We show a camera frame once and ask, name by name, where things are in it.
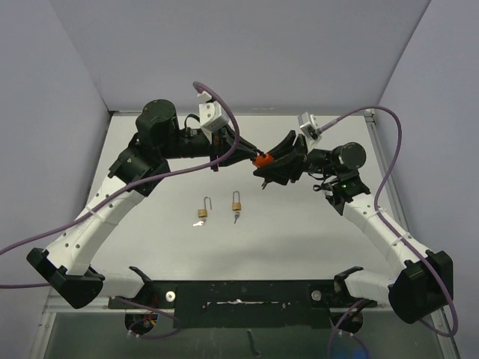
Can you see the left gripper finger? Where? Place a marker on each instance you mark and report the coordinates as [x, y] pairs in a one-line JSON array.
[[243, 146], [238, 155]]

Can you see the brass padlock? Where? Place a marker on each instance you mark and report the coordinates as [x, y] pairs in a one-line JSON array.
[[207, 206], [236, 202]]

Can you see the orange black padlock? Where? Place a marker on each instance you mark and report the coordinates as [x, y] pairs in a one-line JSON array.
[[262, 159]]

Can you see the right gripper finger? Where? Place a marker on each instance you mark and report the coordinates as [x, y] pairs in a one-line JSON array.
[[285, 149], [280, 171]]

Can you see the right brass padlock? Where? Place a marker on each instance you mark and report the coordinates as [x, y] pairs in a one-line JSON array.
[[236, 202]]

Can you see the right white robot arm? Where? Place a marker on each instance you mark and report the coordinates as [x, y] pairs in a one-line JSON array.
[[422, 281]]

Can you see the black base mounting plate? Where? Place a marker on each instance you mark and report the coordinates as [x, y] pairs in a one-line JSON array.
[[234, 304]]

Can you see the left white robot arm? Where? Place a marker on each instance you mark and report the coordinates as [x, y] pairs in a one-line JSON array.
[[66, 263]]

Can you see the left brass padlock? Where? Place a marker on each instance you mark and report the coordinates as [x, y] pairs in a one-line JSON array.
[[207, 206]]

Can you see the silver keys of left padlock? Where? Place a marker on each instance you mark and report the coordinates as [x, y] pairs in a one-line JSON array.
[[200, 223]]

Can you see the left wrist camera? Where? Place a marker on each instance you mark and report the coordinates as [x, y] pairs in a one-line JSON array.
[[212, 117]]

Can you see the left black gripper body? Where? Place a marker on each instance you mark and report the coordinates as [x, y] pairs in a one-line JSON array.
[[196, 144]]

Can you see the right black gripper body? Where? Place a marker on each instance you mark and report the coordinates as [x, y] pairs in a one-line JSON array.
[[318, 161]]

